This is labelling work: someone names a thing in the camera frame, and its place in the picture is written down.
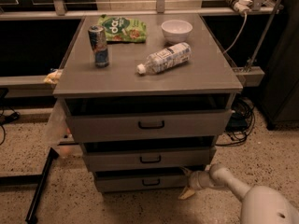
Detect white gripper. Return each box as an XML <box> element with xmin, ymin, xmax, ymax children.
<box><xmin>178</xmin><ymin>167</ymin><xmax>214</xmax><ymax>200</ymax></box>

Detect grey bottom drawer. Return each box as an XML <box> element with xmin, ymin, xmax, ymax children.
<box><xmin>93</xmin><ymin>167</ymin><xmax>187</xmax><ymax>192</ymax></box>

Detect grey drawer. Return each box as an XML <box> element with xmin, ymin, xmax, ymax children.
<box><xmin>66</xmin><ymin>110</ymin><xmax>232</xmax><ymax>143</ymax></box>
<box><xmin>93</xmin><ymin>167</ymin><xmax>187</xmax><ymax>192</ymax></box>
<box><xmin>83</xmin><ymin>147</ymin><xmax>216</xmax><ymax>172</ymax></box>

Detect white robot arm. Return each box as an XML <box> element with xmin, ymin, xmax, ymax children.
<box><xmin>178</xmin><ymin>163</ymin><xmax>299</xmax><ymax>224</ymax></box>

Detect grey middle drawer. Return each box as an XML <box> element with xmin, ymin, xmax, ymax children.
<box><xmin>83</xmin><ymin>147</ymin><xmax>216</xmax><ymax>172</ymax></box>

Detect grey drawer cabinet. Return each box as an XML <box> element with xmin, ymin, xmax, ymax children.
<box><xmin>52</xmin><ymin>13</ymin><xmax>244</xmax><ymax>194</ymax></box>

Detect grey top drawer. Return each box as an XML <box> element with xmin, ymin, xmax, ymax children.
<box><xmin>66</xmin><ymin>110</ymin><xmax>232</xmax><ymax>143</ymax></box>

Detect clear plastic water bottle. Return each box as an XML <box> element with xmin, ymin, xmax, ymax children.
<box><xmin>136</xmin><ymin>42</ymin><xmax>192</xmax><ymax>75</ymax></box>

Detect clear plastic bag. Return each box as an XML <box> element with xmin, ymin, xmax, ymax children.
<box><xmin>43</xmin><ymin>101</ymin><xmax>82</xmax><ymax>158</ymax></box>

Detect white bowl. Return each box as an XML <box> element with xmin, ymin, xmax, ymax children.
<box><xmin>161</xmin><ymin>20</ymin><xmax>192</xmax><ymax>44</ymax></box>

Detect green snack bag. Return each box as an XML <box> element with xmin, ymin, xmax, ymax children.
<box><xmin>98</xmin><ymin>15</ymin><xmax>147</xmax><ymax>43</ymax></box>

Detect yellow crumpled cloth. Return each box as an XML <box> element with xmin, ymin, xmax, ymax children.
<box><xmin>44</xmin><ymin>69</ymin><xmax>63</xmax><ymax>85</ymax></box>

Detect blue drink can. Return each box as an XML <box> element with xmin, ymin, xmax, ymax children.
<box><xmin>88</xmin><ymin>25</ymin><xmax>109</xmax><ymax>68</ymax></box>

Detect white power strip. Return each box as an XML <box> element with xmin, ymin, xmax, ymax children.
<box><xmin>224</xmin><ymin>0</ymin><xmax>251</xmax><ymax>15</ymax></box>

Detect black floor cables bundle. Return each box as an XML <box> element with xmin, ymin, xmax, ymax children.
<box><xmin>215</xmin><ymin>96</ymin><xmax>256</xmax><ymax>147</ymax></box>

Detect grey metal rail beam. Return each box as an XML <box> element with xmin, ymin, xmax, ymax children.
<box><xmin>233</xmin><ymin>66</ymin><xmax>264</xmax><ymax>87</ymax></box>

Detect black metal frame leg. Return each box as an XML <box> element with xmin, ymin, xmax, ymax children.
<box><xmin>0</xmin><ymin>147</ymin><xmax>59</xmax><ymax>224</ymax></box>

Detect white power cable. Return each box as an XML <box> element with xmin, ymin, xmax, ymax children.
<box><xmin>221</xmin><ymin>12</ymin><xmax>248</xmax><ymax>55</ymax></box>

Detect black cable left floor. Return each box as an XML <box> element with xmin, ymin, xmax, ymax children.
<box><xmin>0</xmin><ymin>87</ymin><xmax>21</xmax><ymax>147</ymax></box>

